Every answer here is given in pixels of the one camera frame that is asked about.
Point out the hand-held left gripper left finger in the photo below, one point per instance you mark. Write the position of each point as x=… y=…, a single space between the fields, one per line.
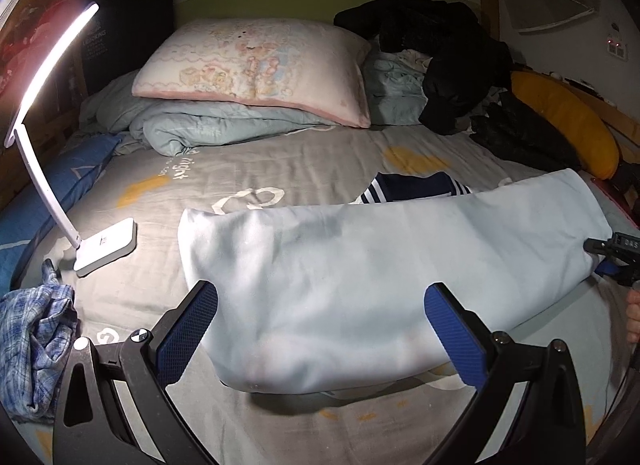
x=186 y=335

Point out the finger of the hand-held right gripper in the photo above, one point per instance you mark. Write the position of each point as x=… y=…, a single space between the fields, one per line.
x=611 y=269
x=597 y=246

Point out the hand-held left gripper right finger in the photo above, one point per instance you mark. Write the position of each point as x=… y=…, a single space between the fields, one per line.
x=455 y=340

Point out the white and navy varsity jacket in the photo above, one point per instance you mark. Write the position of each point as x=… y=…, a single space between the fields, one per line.
x=380 y=270

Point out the person's right hand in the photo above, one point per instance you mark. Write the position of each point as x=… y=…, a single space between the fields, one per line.
x=634 y=312

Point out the dark padded garment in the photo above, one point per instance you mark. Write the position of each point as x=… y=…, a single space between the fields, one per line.
x=525 y=137

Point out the yellow long pillow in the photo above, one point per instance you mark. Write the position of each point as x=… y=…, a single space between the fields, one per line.
x=565 y=115

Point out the blue plaid cloth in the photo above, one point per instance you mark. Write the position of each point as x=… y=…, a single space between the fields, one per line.
x=35 y=335

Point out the blue printed cushion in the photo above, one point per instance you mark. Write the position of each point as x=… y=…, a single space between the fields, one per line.
x=45 y=185

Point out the pale blue quilt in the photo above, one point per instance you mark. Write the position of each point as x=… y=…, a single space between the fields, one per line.
x=210 y=125

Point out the grey printed bed sheet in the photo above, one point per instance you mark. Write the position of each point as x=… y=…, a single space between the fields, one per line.
x=310 y=155

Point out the white desk lamp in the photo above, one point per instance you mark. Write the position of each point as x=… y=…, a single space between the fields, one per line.
x=37 y=155

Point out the black puffer jacket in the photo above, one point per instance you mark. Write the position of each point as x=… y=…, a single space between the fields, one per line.
x=450 y=55

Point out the pink printed pillow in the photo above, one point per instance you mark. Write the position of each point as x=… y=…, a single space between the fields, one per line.
x=250 y=65

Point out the white wall socket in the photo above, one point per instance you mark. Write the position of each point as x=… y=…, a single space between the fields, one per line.
x=616 y=47

